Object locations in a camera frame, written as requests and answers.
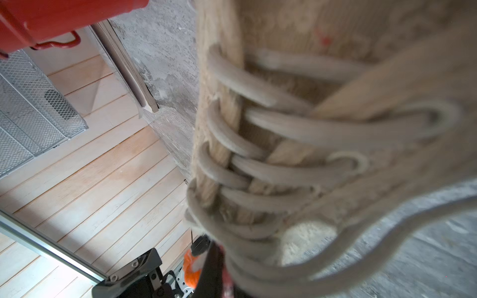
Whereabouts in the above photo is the dark blue book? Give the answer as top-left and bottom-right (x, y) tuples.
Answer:
(90, 20), (159, 113)

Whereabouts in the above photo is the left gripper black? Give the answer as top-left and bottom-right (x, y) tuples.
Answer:
(91, 248), (179, 298)

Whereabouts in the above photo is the white wire wall shelf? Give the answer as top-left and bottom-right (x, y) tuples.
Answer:
(1, 50), (88, 176)

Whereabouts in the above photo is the red insole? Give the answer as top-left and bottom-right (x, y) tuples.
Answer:
(183, 249), (206, 289)

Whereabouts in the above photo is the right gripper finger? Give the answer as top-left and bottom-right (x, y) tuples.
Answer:
(193, 242), (224, 298)

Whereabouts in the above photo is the red pen cup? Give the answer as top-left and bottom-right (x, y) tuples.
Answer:
(1, 0), (149, 60)

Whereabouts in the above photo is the beige sneaker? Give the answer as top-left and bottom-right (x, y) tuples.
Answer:
(185, 1), (477, 298)

